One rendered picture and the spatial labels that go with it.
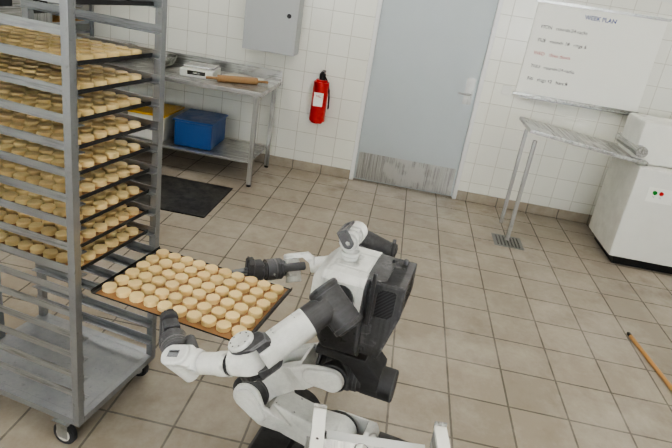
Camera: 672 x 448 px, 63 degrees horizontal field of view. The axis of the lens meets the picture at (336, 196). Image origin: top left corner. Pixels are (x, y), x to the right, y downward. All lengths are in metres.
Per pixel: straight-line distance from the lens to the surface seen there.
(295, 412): 2.17
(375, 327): 1.78
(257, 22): 5.36
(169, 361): 1.74
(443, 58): 5.41
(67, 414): 2.51
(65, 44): 1.84
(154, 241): 2.43
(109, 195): 2.26
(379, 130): 5.53
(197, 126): 5.23
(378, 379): 1.93
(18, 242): 2.34
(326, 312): 1.59
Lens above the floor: 1.84
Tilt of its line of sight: 21 degrees down
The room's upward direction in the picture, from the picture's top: 9 degrees clockwise
